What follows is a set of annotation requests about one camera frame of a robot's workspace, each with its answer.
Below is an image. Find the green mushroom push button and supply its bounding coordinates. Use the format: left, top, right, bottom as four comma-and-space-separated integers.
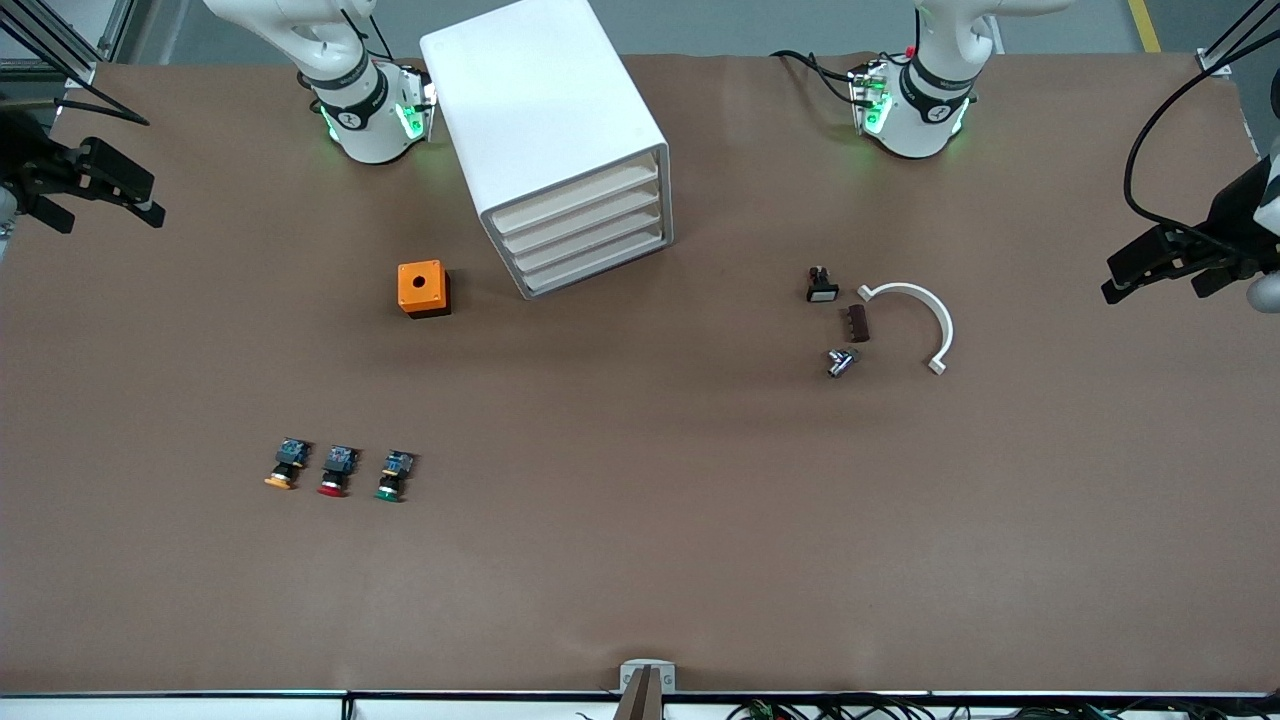
374, 450, 417, 504

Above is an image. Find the white drawer cabinet housing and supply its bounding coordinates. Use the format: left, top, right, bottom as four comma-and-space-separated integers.
420, 0, 674, 302

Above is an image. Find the grey metal mount bracket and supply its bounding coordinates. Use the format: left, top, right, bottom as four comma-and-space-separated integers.
619, 659, 677, 694

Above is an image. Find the aluminium frame profile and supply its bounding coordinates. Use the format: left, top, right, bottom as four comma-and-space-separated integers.
0, 0, 138, 89

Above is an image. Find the orange button enclosure box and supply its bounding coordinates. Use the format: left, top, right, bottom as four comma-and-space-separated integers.
397, 259, 452, 320

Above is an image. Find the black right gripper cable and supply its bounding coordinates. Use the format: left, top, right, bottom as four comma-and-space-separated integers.
54, 94, 152, 128

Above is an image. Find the white cabinet drawer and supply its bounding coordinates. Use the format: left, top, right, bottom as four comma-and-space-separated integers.
499, 188, 664, 257
487, 155, 662, 237
521, 232, 669, 300
511, 210, 666, 277

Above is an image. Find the aluminium frame corner bracket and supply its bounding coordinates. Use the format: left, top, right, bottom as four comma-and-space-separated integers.
1194, 0, 1280, 78

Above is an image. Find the yellow mushroom push button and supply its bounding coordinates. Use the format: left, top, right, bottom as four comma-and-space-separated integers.
263, 437, 312, 492

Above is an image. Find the white curved plastic bracket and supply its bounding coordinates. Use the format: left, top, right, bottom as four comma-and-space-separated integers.
856, 281, 955, 377

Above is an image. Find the red mushroom push button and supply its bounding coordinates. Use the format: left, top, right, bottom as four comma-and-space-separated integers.
316, 444, 360, 499

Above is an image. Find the brown mounting post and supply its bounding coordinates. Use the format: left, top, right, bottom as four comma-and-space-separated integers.
612, 667, 666, 720

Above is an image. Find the black arm base cable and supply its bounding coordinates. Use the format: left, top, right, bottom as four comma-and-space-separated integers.
769, 47, 864, 107

